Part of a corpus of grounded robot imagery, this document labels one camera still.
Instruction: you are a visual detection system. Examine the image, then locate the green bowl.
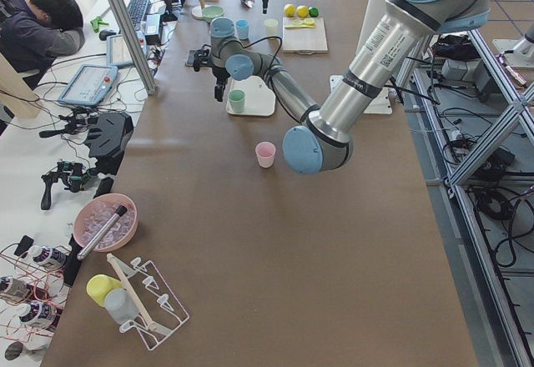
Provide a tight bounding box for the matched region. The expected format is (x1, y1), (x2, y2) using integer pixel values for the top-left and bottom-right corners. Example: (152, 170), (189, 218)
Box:
(201, 5), (224, 23)

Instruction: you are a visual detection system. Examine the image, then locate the grey translucent cup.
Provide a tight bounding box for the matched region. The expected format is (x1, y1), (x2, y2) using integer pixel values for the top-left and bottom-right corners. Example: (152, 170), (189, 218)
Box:
(103, 289), (139, 324)

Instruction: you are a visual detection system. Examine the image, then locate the black keyboard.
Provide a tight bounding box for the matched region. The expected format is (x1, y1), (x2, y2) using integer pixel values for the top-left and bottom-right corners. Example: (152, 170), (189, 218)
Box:
(127, 0), (151, 31)

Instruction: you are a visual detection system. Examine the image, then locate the cream plastic cup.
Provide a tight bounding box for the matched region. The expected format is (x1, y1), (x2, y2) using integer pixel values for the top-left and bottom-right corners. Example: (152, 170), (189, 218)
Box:
(264, 18), (279, 37)

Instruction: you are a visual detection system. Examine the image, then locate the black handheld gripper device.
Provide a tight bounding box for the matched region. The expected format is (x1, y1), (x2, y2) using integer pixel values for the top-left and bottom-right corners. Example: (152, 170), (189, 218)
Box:
(38, 107), (98, 138)

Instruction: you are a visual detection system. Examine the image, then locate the yellow plastic knife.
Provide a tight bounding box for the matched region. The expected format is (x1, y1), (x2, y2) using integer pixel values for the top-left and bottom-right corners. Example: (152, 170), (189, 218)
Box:
(284, 25), (315, 29)

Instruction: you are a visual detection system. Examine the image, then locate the tea bottle top middle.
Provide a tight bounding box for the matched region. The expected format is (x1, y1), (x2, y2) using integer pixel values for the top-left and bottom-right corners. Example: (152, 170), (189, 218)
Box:
(1, 276), (48, 303)

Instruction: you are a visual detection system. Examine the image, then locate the green lime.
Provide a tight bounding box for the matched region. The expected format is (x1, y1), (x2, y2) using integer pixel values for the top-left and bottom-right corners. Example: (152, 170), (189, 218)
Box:
(308, 7), (320, 18)

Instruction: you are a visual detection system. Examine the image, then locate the yellow plastic cup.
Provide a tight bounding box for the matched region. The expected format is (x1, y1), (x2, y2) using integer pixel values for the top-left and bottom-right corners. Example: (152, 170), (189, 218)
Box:
(86, 274), (123, 307)

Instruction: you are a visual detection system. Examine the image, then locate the cream serving tray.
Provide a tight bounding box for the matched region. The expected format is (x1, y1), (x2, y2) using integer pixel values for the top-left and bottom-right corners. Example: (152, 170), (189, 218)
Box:
(225, 76), (276, 117)

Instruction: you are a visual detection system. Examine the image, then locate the green plastic cup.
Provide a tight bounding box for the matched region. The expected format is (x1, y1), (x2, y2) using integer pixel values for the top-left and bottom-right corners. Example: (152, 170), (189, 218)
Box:
(228, 89), (245, 113)

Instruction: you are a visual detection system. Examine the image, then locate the tea bottle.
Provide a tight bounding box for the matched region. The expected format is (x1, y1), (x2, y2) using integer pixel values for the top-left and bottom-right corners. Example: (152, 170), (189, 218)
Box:
(15, 301), (63, 332)
(1, 276), (48, 303)
(28, 245), (67, 271)

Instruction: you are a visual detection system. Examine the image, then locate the wooden rack handle rod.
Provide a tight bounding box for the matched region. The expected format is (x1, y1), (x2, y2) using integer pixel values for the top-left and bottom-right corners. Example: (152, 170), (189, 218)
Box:
(106, 253), (156, 331)

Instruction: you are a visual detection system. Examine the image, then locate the dark grey folded cloth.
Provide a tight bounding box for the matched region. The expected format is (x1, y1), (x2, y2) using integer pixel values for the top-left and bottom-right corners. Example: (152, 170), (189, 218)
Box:
(184, 50), (198, 67)

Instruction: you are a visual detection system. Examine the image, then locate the pink bowl with ice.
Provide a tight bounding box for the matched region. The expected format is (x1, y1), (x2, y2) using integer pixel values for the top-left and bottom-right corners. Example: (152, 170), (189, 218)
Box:
(73, 194), (139, 252)

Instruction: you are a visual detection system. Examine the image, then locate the copper wire bottle rack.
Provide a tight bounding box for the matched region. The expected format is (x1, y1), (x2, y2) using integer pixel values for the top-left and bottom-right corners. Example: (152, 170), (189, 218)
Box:
(1, 235), (68, 344)

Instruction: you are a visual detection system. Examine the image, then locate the tea bottle lower left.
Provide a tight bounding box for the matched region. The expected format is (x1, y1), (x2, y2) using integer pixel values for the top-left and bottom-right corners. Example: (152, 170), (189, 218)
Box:
(15, 301), (63, 332)

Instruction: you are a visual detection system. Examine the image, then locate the wooden cutting board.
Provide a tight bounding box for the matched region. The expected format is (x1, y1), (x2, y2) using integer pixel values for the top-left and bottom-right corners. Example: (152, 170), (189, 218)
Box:
(282, 18), (328, 55)

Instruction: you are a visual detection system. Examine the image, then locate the white wire cup rack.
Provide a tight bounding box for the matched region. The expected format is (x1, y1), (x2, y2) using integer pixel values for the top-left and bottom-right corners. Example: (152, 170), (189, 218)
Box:
(118, 257), (190, 351)

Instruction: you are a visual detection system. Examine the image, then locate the steel muddler black tip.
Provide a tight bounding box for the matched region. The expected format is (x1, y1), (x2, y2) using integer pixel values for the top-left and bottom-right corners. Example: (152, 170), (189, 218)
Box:
(77, 205), (128, 260)

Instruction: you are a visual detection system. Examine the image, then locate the pink plastic cup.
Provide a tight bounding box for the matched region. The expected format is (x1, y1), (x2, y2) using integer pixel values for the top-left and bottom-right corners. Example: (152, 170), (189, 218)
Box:
(254, 141), (276, 168)

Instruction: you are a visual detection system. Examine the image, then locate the tea bottle top left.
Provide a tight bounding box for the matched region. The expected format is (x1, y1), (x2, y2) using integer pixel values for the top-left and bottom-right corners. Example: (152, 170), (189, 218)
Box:
(28, 245), (67, 271)

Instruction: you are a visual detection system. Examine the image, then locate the person in dark hoodie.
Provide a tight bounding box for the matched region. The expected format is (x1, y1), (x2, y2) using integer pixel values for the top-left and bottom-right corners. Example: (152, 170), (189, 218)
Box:
(1, 0), (85, 89)

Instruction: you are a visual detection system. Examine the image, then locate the blue teach pendant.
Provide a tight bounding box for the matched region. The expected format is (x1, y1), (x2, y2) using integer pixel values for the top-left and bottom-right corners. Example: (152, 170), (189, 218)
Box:
(106, 34), (134, 68)
(58, 64), (118, 107)

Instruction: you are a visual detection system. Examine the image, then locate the whole lemon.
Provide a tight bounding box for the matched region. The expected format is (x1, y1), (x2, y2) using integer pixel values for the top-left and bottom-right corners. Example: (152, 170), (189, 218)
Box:
(295, 5), (310, 18)
(284, 3), (295, 18)

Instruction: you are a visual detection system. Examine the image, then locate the blue plastic cup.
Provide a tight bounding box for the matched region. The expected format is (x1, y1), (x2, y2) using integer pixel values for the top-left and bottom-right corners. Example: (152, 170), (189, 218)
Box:
(235, 19), (249, 40)

